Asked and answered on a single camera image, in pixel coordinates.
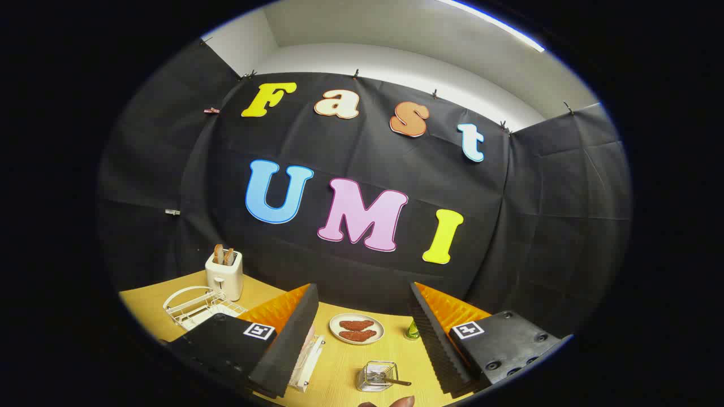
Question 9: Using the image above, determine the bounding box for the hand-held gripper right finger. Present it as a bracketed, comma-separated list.
[408, 282, 573, 396]

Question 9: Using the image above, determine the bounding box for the metal wire basket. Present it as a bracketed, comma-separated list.
[356, 361, 399, 392]

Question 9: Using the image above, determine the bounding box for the black backdrop cloth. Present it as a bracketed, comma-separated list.
[96, 40, 633, 340]

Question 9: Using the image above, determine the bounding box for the white toaster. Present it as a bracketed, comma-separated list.
[205, 249, 244, 302]

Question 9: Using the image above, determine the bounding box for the metal spoon with brown handle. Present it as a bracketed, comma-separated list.
[370, 370, 412, 387]

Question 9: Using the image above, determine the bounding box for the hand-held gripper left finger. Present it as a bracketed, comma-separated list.
[161, 283, 320, 399]

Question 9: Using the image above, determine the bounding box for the row of black cloth clips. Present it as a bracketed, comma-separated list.
[199, 37, 575, 136]

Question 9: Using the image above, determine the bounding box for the white wire dish rack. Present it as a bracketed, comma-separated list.
[163, 285, 326, 393]

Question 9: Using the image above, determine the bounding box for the white plate with meat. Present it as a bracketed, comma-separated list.
[329, 313, 385, 345]

